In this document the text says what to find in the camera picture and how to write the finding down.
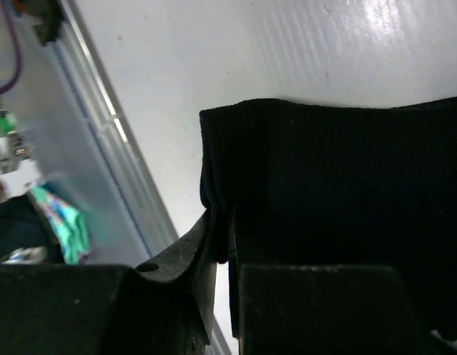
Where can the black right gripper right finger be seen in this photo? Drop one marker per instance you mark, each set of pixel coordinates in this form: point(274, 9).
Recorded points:
point(281, 307)

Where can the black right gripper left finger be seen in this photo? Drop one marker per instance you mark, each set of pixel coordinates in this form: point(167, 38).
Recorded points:
point(139, 307)

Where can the black sock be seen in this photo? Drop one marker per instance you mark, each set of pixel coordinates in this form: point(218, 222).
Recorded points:
point(340, 185)

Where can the green patterned cloth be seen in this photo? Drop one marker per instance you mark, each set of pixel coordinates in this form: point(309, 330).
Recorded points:
point(67, 223)

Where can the aluminium table frame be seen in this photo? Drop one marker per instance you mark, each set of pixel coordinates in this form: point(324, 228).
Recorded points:
point(129, 224)

